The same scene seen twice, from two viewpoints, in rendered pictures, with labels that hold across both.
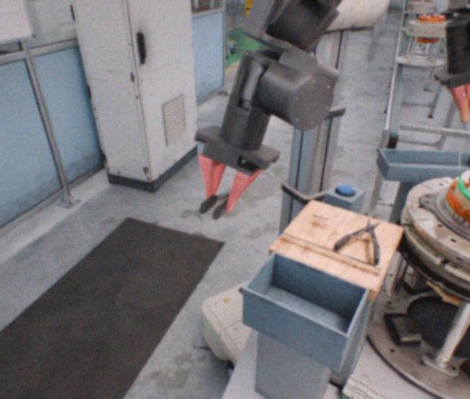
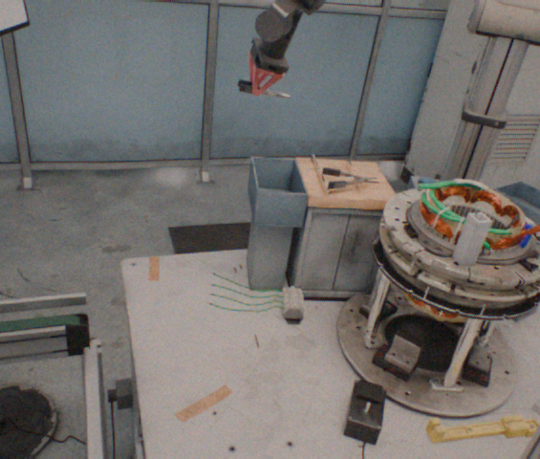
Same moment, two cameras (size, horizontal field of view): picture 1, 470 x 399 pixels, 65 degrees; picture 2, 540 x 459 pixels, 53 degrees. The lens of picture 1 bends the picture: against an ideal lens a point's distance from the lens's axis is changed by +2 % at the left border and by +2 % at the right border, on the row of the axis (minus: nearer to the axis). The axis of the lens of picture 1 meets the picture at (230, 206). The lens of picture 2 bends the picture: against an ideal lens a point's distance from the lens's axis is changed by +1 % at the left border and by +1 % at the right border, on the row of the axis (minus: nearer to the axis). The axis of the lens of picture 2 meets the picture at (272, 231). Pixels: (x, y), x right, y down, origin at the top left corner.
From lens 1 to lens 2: 96 cm
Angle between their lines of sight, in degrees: 38
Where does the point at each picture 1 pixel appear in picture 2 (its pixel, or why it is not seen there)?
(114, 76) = (458, 61)
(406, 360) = (351, 318)
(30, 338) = (226, 240)
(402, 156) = not seen: outside the picture
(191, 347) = not seen: hidden behind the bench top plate
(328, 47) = (492, 51)
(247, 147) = (264, 52)
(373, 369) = (327, 311)
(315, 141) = (458, 142)
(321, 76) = (273, 11)
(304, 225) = (339, 164)
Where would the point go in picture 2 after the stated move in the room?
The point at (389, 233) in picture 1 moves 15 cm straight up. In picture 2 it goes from (381, 196) to (399, 131)
